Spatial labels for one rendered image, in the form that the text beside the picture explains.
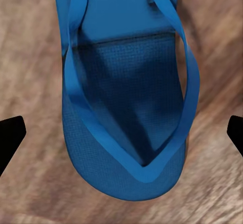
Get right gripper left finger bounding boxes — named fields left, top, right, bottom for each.
left=0, top=116, right=26, bottom=176

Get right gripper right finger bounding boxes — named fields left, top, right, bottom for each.
left=227, top=116, right=243, bottom=156

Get sandal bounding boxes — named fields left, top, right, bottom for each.
left=56, top=0, right=200, bottom=201

